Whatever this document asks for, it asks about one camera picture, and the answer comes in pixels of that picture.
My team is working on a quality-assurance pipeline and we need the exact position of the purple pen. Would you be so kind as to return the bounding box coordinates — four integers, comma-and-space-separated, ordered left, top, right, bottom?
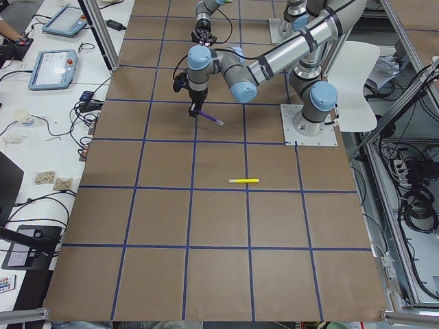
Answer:
198, 111, 224, 126

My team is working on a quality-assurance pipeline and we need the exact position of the crumpled white wrapper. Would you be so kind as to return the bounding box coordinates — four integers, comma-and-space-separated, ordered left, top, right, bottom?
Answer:
3, 134, 27, 145

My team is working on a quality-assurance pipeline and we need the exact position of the aluminium frame post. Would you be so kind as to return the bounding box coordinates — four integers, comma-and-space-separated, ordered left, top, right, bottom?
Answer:
78, 0, 120, 73

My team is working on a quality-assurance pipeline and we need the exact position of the near teach pendant tablet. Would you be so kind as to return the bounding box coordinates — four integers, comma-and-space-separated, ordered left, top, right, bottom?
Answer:
28, 49, 78, 91

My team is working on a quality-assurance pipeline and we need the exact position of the small snack bag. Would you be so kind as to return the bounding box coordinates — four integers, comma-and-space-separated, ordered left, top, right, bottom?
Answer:
34, 171, 56, 185
53, 178, 73, 191

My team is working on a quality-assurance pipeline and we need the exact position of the black power adapter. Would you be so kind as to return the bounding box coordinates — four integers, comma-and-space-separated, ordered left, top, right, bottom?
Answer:
106, 19, 126, 31

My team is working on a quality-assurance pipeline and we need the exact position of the blue checkered adapter box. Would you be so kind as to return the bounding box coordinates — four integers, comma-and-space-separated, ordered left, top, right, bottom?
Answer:
80, 90, 94, 102

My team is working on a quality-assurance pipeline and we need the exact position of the teach pendant tablet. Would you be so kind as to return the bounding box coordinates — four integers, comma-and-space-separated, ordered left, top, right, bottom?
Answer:
28, 49, 78, 91
42, 5, 87, 38

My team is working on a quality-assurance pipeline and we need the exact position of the colourful remote control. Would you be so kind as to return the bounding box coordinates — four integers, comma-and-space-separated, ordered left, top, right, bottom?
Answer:
0, 274, 16, 293

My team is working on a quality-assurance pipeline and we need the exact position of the yellow highlighter pen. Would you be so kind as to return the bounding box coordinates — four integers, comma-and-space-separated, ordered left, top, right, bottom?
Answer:
228, 178, 260, 184

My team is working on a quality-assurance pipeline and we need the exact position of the far teach pendant tablet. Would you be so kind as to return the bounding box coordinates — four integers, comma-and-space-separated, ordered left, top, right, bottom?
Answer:
42, 5, 87, 38

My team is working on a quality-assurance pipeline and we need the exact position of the black camera stand base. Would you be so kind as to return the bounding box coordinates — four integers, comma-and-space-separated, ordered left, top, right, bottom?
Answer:
1, 225, 62, 270

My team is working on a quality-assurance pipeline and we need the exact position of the white plastic chair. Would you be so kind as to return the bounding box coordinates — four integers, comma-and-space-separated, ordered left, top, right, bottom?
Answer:
328, 41, 380, 132

